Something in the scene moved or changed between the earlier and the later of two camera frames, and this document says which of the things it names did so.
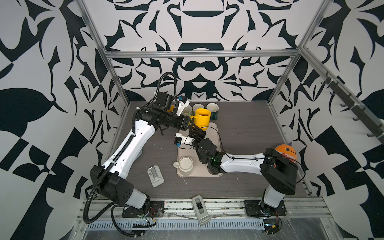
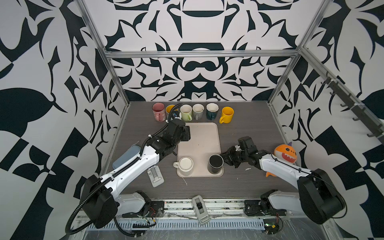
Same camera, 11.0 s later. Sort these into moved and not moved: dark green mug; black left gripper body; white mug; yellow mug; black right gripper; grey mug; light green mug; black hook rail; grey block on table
Moved: black left gripper body; yellow mug; black right gripper
Not moved: black hook rail; white mug; light green mug; grey block on table; grey mug; dark green mug
